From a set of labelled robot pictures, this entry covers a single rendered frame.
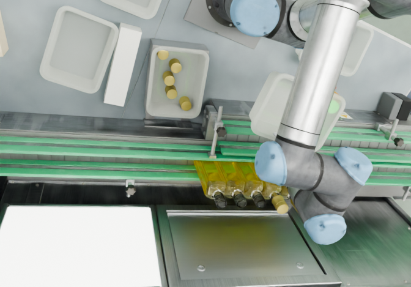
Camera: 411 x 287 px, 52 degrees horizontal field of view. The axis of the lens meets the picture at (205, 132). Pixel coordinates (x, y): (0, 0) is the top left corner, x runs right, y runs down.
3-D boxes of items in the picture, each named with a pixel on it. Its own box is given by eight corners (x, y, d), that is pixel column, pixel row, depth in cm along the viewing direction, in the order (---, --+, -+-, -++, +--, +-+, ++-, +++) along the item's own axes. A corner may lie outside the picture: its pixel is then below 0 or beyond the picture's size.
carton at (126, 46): (104, 95, 134) (103, 102, 129) (120, 22, 125) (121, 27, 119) (122, 99, 136) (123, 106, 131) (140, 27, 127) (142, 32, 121)
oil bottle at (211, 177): (192, 163, 137) (206, 202, 119) (196, 148, 135) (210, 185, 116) (209, 164, 139) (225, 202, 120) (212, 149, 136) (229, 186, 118)
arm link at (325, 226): (358, 221, 82) (336, 251, 86) (334, 185, 91) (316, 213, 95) (325, 215, 79) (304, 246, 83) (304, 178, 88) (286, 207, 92)
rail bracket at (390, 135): (370, 128, 146) (394, 146, 134) (378, 109, 143) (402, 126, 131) (380, 128, 147) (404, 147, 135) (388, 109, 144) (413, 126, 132)
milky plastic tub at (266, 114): (267, 60, 109) (279, 71, 101) (334, 88, 117) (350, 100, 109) (238, 118, 115) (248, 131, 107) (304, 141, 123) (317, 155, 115)
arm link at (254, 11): (233, -25, 114) (246, -15, 102) (276, -9, 118) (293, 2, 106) (218, 17, 119) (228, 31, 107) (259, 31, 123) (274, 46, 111)
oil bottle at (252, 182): (226, 163, 140) (244, 202, 121) (229, 149, 137) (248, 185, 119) (242, 164, 141) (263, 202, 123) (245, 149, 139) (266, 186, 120)
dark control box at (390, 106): (375, 110, 158) (388, 120, 151) (382, 90, 155) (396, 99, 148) (393, 111, 160) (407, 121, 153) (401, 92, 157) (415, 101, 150)
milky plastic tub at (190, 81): (143, 104, 138) (145, 115, 130) (150, 37, 128) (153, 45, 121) (194, 108, 142) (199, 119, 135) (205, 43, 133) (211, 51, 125)
